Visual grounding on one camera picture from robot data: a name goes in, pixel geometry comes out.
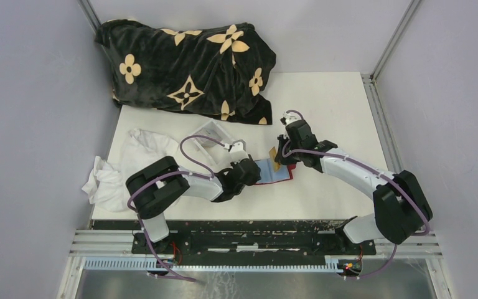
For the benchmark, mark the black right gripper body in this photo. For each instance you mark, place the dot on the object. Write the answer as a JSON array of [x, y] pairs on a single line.
[[288, 153]]

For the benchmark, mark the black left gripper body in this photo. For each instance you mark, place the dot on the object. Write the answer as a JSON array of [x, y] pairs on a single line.
[[256, 177]]

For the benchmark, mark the red leather card holder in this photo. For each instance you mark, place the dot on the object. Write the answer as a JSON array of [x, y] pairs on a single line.
[[268, 175]]

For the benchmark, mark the yellow credit card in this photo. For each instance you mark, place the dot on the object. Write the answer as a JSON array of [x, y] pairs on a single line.
[[276, 166]]

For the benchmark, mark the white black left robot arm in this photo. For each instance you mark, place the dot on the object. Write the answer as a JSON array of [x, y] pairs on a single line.
[[156, 187]]

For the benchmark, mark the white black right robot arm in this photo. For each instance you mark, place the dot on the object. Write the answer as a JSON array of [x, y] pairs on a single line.
[[400, 208]]

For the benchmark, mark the stack of cards in box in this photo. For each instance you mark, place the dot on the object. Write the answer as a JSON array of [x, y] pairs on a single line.
[[208, 137]]

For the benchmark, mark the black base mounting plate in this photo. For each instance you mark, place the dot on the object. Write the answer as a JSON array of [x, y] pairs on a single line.
[[258, 243]]

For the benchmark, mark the black floral blanket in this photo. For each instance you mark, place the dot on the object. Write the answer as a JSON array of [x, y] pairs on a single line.
[[219, 72]]

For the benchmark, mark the white crumpled cloth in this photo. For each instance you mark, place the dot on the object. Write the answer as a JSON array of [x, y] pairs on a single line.
[[106, 185]]

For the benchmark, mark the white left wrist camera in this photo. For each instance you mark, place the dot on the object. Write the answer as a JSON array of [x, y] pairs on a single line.
[[237, 151]]

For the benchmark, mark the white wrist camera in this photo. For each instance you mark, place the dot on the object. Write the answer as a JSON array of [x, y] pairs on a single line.
[[237, 151], [289, 119]]

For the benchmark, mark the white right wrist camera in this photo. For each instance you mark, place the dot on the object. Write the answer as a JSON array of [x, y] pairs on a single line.
[[289, 119]]

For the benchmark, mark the aluminium frame rail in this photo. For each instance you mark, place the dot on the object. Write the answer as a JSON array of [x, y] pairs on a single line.
[[422, 247]]

